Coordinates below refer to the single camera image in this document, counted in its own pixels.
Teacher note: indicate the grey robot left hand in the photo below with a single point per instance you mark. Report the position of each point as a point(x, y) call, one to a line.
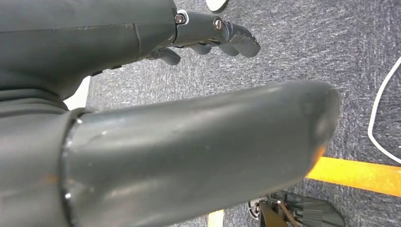
point(94, 37)

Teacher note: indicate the white flat panel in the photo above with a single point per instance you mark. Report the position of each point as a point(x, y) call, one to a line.
point(80, 97)

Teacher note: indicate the white rounded object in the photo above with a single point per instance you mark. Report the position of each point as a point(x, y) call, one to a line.
point(216, 3)

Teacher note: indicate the ribbed grey left arm sleeve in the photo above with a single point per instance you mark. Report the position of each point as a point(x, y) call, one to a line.
point(28, 166)

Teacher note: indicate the short yellow floor tape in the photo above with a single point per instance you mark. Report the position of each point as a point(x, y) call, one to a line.
point(216, 219)

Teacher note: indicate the dark robot foot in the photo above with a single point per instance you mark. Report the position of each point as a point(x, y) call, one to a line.
point(313, 213)

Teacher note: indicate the long yellow floor tape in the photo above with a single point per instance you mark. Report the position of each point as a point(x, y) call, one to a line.
point(360, 175)

